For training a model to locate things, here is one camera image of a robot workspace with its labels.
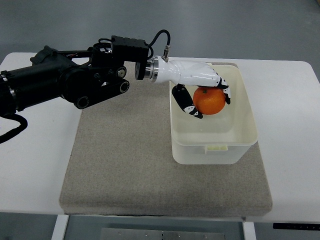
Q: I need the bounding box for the translucent white plastic box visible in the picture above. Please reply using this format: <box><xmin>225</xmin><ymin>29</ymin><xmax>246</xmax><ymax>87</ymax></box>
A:
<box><xmin>170</xmin><ymin>62</ymin><xmax>258</xmax><ymax>165</ymax></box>

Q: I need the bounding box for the orange fruit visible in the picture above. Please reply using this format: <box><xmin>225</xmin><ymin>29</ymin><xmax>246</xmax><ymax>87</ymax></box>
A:
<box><xmin>193</xmin><ymin>86</ymin><xmax>226</xmax><ymax>115</ymax></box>

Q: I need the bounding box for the beige felt mat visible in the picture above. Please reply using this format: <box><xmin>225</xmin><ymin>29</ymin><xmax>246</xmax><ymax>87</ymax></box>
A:
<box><xmin>59</xmin><ymin>63</ymin><xmax>273</xmax><ymax>218</ymax></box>

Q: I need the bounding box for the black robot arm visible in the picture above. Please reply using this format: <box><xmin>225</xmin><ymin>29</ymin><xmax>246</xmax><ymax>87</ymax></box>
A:
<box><xmin>0</xmin><ymin>35</ymin><xmax>153</xmax><ymax>117</ymax></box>

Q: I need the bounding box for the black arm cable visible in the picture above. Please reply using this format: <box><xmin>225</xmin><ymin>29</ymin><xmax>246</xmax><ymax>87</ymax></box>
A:
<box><xmin>0</xmin><ymin>29</ymin><xmax>172</xmax><ymax>145</ymax></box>

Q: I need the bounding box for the white table leg right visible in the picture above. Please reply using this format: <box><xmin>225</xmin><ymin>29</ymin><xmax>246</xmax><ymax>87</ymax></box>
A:
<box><xmin>242</xmin><ymin>217</ymin><xmax>257</xmax><ymax>240</ymax></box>

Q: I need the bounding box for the black table control panel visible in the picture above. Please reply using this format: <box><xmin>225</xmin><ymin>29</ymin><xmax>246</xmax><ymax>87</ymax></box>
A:
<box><xmin>272</xmin><ymin>223</ymin><xmax>320</xmax><ymax>231</ymax></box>

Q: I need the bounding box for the white table leg left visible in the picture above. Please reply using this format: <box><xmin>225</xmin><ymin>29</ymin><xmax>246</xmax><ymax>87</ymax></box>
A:
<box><xmin>51</xmin><ymin>215</ymin><xmax>69</xmax><ymax>240</ymax></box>

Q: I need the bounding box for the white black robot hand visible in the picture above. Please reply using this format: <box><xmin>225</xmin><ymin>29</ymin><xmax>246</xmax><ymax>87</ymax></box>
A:
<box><xmin>135</xmin><ymin>56</ymin><xmax>231</xmax><ymax>119</ymax></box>

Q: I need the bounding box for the white table leg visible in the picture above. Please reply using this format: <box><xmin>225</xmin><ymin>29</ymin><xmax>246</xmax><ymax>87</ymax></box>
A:
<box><xmin>51</xmin><ymin>215</ymin><xmax>69</xmax><ymax>240</ymax></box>
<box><xmin>242</xmin><ymin>217</ymin><xmax>257</xmax><ymax>240</ymax></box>

